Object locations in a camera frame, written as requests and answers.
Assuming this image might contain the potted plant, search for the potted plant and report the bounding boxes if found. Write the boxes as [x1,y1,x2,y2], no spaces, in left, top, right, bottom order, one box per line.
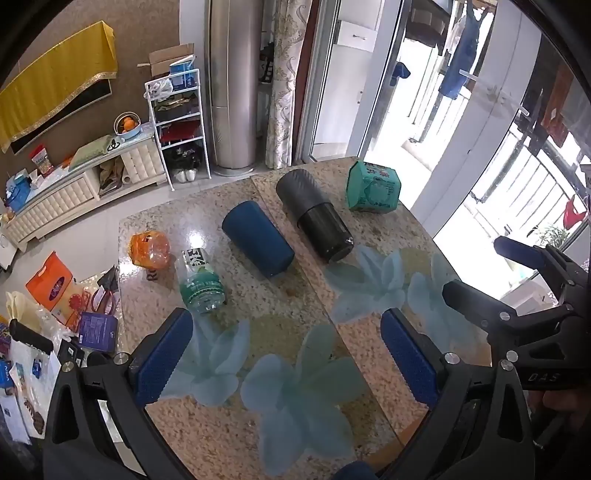
[538,224,568,247]

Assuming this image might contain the pale yellow cloth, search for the pale yellow cloth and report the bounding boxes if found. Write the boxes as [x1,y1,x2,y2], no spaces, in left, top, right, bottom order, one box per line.
[6,292,40,328]

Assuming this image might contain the green plastic bottle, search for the green plastic bottle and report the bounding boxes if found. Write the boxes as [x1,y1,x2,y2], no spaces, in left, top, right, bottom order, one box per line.
[179,248,227,315]

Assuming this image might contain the white tv cabinet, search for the white tv cabinet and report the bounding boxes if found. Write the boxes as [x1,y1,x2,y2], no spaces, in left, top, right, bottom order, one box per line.
[4,134,167,252]

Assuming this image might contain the blue cup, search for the blue cup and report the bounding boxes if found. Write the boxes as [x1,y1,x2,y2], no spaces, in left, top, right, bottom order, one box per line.
[222,200,295,278]

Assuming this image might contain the white plastic bag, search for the white plastic bag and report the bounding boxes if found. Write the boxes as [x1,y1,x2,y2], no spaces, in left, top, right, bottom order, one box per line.
[143,78,174,100]

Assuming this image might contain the black cup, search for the black cup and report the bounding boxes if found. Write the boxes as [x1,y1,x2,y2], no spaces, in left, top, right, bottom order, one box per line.
[276,169,355,265]

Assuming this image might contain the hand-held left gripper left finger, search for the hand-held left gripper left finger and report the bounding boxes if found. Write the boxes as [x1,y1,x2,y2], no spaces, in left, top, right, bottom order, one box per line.
[42,307,195,480]

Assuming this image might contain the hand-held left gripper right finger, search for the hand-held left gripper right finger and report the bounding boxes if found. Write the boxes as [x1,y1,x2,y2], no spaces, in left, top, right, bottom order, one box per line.
[381,308,537,480]

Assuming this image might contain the red scissors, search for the red scissors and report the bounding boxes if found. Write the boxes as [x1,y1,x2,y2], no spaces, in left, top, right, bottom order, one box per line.
[90,265,122,315]

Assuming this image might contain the purple box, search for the purple box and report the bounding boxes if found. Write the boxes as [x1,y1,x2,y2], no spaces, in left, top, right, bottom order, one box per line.
[76,311,118,352]

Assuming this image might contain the orange plastic jar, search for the orange plastic jar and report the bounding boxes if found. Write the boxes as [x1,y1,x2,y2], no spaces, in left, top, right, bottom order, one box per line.
[128,231,171,270]

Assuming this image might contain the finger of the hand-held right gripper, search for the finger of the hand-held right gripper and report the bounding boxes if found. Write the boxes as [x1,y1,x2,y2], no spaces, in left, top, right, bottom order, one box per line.
[493,234,591,309]
[442,279,583,357]

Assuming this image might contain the black television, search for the black television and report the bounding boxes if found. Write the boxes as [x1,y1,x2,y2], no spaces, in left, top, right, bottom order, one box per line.
[10,78,114,155]

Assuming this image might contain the orange paper bag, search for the orange paper bag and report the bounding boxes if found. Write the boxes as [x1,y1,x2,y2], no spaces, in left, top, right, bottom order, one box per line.
[25,251,77,324]

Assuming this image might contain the hanging blue garment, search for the hanging blue garment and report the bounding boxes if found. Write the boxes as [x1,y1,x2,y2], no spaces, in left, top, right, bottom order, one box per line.
[438,9,483,100]

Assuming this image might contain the white metal rack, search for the white metal rack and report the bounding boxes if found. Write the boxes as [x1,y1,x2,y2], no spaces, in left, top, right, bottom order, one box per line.
[144,69,212,191]

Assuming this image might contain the red lidded snack jar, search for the red lidded snack jar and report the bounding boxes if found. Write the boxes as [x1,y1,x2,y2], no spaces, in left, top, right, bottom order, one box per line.
[30,145,54,177]

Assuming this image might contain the blue packet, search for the blue packet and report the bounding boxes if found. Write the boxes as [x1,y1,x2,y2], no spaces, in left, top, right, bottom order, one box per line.
[169,55,199,88]

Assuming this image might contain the blue box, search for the blue box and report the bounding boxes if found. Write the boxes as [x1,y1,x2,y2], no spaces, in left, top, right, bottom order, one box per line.
[6,171,31,210]

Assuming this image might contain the silver cylindrical air conditioner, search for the silver cylindrical air conditioner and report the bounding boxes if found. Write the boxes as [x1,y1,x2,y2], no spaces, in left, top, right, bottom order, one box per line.
[209,0,259,177]

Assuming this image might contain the white balcony cabinet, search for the white balcony cabinet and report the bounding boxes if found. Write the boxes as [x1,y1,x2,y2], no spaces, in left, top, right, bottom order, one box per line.
[337,18,377,49]

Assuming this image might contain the cardboard box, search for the cardboard box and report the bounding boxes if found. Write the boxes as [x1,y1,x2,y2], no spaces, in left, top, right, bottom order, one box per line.
[137,44,195,79]

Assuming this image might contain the fruit bowl with oranges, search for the fruit bowl with oranges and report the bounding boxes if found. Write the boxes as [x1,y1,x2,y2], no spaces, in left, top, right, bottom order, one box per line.
[114,112,141,139]

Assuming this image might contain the black roll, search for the black roll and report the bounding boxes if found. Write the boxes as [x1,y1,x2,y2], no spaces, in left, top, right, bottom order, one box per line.
[8,318,55,355]

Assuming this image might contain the patterned curtain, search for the patterned curtain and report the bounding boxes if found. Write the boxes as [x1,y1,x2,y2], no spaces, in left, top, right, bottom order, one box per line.
[265,0,315,170]

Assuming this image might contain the green paper package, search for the green paper package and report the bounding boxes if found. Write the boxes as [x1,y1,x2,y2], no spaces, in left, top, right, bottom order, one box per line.
[346,159,402,214]

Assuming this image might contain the small blue hanging cloth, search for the small blue hanging cloth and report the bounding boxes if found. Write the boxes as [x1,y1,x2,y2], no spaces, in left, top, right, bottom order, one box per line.
[390,60,411,88]

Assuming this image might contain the red hanging garment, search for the red hanging garment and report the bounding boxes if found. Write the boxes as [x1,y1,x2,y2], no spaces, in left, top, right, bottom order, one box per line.
[562,194,589,229]

